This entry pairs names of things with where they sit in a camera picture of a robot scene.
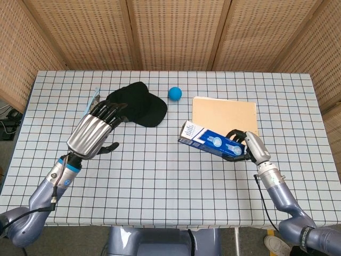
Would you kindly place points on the light blue grid tablecloth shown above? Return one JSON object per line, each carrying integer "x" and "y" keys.
{"x": 160, "y": 186}

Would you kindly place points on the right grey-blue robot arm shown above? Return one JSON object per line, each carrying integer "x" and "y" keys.
{"x": 277, "y": 186}

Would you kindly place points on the blue ball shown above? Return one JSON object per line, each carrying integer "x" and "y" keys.
{"x": 175, "y": 94}

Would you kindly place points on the grey-blue robot torso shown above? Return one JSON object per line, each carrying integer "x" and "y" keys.
{"x": 160, "y": 242}

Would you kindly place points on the black baseball cap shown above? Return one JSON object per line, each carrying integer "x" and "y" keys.
{"x": 145, "y": 105}

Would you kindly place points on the blue toothpaste box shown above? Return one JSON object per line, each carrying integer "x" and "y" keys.
{"x": 210, "y": 141}

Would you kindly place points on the light blue toothbrush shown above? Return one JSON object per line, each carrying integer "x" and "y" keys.
{"x": 92, "y": 102}

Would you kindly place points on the white shoe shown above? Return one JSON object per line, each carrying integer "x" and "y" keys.
{"x": 275, "y": 244}

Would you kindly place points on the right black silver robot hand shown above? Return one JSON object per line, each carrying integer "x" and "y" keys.
{"x": 255, "y": 146}

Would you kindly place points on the tan manila folder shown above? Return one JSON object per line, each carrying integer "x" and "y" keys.
{"x": 223, "y": 112}

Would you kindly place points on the metal key bunch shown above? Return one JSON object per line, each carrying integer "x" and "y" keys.
{"x": 96, "y": 99}

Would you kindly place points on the wooden woven folding screen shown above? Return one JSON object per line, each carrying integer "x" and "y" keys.
{"x": 175, "y": 32}

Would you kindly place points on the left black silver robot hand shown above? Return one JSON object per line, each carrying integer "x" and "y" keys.
{"x": 89, "y": 134}

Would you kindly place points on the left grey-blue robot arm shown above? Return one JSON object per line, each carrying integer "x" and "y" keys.
{"x": 40, "y": 194}

